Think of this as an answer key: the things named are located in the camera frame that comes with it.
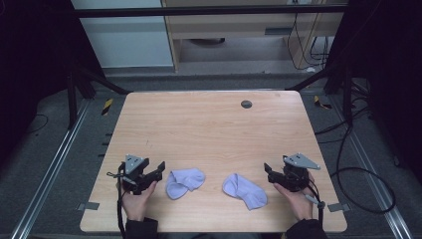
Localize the white cabinet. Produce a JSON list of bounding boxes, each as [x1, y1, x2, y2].
[[70, 0, 175, 70]]

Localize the person's right hand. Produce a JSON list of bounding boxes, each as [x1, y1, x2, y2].
[[273, 173, 317, 222]]

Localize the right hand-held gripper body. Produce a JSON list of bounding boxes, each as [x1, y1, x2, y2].
[[279, 151, 321, 193]]

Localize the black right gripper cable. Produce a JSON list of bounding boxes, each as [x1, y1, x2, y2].
[[303, 183, 326, 231]]

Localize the black looped floor cable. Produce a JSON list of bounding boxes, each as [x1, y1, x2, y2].
[[314, 106, 397, 215]]

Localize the light purple sock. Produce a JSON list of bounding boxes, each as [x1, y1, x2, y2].
[[164, 167, 207, 201], [221, 172, 269, 211]]

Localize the black hanging desk cables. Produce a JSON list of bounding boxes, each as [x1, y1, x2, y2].
[[286, 12, 330, 72]]

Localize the light wooden desk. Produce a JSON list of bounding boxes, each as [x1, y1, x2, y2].
[[160, 0, 349, 74]]

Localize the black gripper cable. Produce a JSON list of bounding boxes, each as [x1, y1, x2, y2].
[[303, 183, 326, 231], [105, 169, 128, 239]]

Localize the black metal stand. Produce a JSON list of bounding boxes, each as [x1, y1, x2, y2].
[[286, 63, 354, 125], [65, 63, 132, 130]]

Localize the yellow black floor tape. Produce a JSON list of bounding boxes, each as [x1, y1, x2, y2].
[[101, 98, 114, 117], [313, 95, 333, 111]]

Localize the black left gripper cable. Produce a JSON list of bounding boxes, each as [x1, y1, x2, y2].
[[105, 169, 128, 239]]

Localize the black horizontal bar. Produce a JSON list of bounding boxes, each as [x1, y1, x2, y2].
[[71, 3, 349, 19]]

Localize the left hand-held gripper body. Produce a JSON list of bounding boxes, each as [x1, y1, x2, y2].
[[118, 153, 157, 196]]

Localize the person's left hand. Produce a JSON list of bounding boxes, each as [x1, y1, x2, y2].
[[120, 180, 159, 222]]

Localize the grey tape strip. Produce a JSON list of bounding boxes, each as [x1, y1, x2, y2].
[[326, 202, 351, 213], [76, 201, 101, 212]]

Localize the aluminium floor rail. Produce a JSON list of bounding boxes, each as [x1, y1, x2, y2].
[[327, 96, 414, 239], [9, 99, 92, 239]]

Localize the dark curtain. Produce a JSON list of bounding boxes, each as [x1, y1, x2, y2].
[[0, 0, 106, 167], [322, 0, 422, 185]]

